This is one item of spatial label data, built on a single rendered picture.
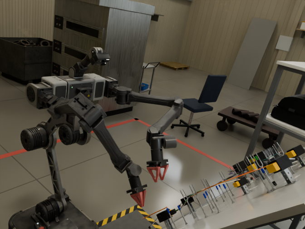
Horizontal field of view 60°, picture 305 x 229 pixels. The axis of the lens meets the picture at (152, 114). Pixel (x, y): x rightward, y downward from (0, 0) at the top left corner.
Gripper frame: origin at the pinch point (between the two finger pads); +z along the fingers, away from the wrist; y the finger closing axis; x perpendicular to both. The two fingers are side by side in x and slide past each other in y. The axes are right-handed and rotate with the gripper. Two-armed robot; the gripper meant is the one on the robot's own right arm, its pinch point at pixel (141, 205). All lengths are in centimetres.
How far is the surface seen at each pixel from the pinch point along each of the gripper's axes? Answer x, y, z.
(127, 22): 120, 234, -268
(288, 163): -74, -9, -2
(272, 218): -72, -41, 5
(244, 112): 48, 436, -77
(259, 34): 15, 904, -375
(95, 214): 132, 80, 6
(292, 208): -78, -43, 4
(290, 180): -73, -10, 3
